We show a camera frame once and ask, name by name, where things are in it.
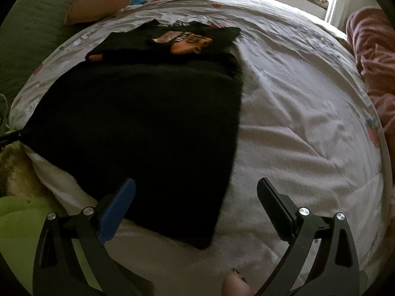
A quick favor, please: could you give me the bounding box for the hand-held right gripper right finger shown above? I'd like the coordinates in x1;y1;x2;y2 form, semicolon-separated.
256;177;360;296

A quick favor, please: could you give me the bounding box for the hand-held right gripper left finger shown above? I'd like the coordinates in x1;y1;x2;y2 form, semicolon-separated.
32;177;155;296

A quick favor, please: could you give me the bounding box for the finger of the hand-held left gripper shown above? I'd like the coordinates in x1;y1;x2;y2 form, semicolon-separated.
0;131;23;147

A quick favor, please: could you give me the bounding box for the black sweater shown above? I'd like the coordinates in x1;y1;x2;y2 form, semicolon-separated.
20;18;244;250

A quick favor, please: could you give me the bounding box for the person's right hand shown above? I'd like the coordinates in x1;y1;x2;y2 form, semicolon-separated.
221;268;255;296

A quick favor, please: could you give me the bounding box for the cream fluffy blanket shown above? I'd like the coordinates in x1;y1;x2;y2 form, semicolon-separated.
0;143;40;198

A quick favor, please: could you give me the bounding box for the white printed bed sheet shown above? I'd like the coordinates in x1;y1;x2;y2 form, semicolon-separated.
9;0;391;296

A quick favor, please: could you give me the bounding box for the green quilted headboard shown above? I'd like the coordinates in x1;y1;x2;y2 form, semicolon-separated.
0;0;93;114

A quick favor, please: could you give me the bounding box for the lime green garment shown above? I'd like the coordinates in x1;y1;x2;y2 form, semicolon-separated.
0;196;102;296

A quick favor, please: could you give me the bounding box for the pink pillow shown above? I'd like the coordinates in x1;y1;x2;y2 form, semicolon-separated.
63;0;139;26

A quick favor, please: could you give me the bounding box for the pink blanket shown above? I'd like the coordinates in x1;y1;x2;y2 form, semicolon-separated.
346;6;395;130

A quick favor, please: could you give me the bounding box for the white curtain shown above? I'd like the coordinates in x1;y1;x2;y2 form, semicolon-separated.
327;0;350;28

